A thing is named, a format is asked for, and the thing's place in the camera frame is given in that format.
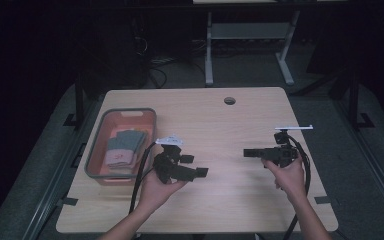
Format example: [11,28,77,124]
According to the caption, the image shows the right hand-held gripper black cable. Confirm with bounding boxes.
[283,134,312,240]

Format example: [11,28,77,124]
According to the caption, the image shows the person's left hand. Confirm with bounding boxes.
[136,171,188,214]

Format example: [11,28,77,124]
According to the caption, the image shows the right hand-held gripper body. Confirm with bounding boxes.
[265,124,314,168]

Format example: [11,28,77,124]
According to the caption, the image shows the black table edge bracket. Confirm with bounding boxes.
[57,197,79,207]
[314,196,339,206]

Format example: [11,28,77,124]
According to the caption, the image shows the grey and pink fingerless glove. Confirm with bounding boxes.
[104,129,148,167]
[103,133,141,170]

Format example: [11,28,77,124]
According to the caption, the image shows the grey metal desk frame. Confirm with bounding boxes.
[204,9,301,87]

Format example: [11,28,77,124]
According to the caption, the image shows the person's right hand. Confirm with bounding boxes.
[261,156,309,203]

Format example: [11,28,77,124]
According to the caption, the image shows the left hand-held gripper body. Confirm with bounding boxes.
[153,134,197,184]

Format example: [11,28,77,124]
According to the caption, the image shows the black floor cables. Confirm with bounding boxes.
[131,36,208,89]

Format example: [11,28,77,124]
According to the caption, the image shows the hand-held gripper black cable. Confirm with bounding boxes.
[283,134,312,240]
[128,141,163,214]

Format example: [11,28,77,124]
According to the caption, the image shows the left hand-held gripper black cable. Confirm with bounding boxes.
[128,141,163,214]

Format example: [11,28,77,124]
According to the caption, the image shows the pink basin with grey rim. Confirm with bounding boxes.
[84,107,158,187]

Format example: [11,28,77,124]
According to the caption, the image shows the black metal stand post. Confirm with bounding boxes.
[348,69,376,131]
[63,73,86,128]

